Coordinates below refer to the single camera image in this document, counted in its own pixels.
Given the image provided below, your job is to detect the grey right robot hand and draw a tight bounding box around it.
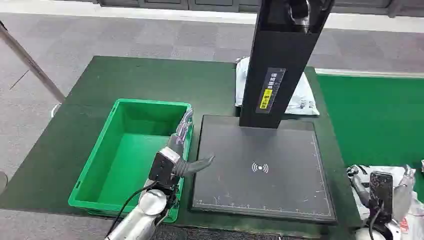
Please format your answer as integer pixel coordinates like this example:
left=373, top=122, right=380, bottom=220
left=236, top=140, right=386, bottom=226
left=346, top=164, right=416, bottom=230

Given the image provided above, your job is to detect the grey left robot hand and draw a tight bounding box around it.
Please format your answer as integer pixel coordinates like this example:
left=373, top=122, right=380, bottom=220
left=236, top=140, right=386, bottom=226
left=167, top=108, right=216, bottom=178

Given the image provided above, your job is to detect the white mailer parcel black lining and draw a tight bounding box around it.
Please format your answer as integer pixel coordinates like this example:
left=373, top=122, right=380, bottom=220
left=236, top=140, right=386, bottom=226
left=347, top=161, right=424, bottom=213

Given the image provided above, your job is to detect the white parcel with red print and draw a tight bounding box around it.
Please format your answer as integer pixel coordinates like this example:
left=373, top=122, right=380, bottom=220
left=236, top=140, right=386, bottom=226
left=395, top=198, right=424, bottom=240

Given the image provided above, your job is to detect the green plastic crate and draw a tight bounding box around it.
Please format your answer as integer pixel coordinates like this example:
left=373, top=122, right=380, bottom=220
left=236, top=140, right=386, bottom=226
left=67, top=98, right=195, bottom=224

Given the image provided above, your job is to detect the black scanner stand with base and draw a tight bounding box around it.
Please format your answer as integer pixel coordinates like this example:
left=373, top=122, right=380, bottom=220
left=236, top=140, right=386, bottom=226
left=190, top=0, right=338, bottom=225

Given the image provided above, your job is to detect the black yellow label sticker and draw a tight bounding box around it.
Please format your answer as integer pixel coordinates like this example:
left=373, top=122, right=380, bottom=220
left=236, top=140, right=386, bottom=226
left=255, top=67, right=287, bottom=115

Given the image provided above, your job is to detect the white plastic mailer parcel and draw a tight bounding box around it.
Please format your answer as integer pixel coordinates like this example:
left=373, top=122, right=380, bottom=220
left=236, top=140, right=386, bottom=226
left=234, top=56, right=321, bottom=117

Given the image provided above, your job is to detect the grey metal pole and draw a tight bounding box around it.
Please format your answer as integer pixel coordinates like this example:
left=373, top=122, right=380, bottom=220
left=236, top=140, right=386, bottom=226
left=0, top=20, right=66, bottom=104

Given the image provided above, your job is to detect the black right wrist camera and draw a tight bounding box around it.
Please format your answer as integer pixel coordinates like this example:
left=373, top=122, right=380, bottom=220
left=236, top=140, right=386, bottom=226
left=368, top=171, right=394, bottom=225

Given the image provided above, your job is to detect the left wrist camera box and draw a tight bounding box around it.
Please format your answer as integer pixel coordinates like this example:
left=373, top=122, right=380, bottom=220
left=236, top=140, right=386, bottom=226
left=148, top=147, right=182, bottom=190

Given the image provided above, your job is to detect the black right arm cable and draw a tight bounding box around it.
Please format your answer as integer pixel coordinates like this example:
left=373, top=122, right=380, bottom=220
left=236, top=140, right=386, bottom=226
left=368, top=201, right=386, bottom=240

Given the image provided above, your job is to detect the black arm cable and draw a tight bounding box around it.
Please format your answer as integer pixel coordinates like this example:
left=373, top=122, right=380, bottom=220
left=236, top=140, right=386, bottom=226
left=368, top=201, right=386, bottom=240
left=105, top=180, right=161, bottom=240

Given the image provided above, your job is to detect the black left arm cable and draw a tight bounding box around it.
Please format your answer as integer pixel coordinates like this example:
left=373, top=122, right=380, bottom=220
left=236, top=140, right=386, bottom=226
left=105, top=180, right=161, bottom=240

